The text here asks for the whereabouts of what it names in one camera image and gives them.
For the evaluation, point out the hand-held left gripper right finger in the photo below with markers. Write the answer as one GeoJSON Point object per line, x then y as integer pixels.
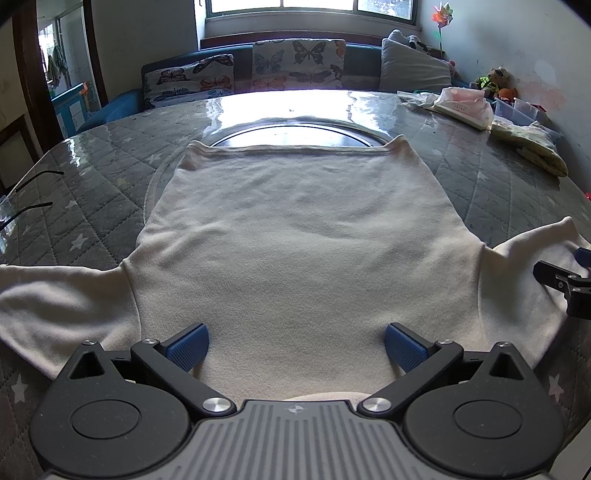
{"type": "Point", "coordinates": [404, 350]}

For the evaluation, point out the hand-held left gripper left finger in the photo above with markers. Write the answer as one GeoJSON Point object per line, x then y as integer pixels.
{"type": "Point", "coordinates": [189, 347]}

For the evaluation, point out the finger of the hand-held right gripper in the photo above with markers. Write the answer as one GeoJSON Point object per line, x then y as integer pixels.
{"type": "Point", "coordinates": [584, 256]}
{"type": "Point", "coordinates": [561, 281]}

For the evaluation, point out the white long-sleeved shirt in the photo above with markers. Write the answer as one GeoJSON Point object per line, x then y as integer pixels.
{"type": "Point", "coordinates": [300, 240]}

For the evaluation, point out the yellow-green patterned cloth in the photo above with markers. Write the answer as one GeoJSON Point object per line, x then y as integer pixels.
{"type": "Point", "coordinates": [531, 145]}

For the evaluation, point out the clear plastic box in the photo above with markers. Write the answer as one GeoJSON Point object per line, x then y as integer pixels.
{"type": "Point", "coordinates": [524, 110]}

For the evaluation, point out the white tissue pack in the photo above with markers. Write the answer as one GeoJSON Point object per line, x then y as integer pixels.
{"type": "Point", "coordinates": [461, 106]}

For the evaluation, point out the brown plush toy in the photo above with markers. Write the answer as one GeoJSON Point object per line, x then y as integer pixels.
{"type": "Point", "coordinates": [494, 78]}

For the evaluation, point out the clear plastic bag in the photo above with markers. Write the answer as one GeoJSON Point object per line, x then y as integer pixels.
{"type": "Point", "coordinates": [415, 99]}

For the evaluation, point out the round black table insert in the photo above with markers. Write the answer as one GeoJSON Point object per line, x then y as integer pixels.
{"type": "Point", "coordinates": [295, 136]}

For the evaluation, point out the grey pillow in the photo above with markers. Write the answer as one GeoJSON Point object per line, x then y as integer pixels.
{"type": "Point", "coordinates": [413, 69]}

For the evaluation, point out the blue cabinet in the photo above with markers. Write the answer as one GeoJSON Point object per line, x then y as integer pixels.
{"type": "Point", "coordinates": [74, 108]}

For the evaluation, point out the long butterfly print cushion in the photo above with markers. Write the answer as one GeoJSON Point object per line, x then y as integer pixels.
{"type": "Point", "coordinates": [189, 81]}

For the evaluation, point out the colourful pinwheel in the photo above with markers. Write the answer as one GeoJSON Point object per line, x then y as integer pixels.
{"type": "Point", "coordinates": [442, 16]}

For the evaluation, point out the blue sofa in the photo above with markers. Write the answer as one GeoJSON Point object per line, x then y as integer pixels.
{"type": "Point", "coordinates": [360, 64]}

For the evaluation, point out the square butterfly print cushion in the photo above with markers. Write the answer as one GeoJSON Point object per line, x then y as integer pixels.
{"type": "Point", "coordinates": [298, 64]}

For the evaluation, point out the window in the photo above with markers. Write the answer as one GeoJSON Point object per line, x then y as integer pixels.
{"type": "Point", "coordinates": [314, 7]}

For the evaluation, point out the dark wooden door frame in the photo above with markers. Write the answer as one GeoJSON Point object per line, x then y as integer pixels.
{"type": "Point", "coordinates": [30, 69]}

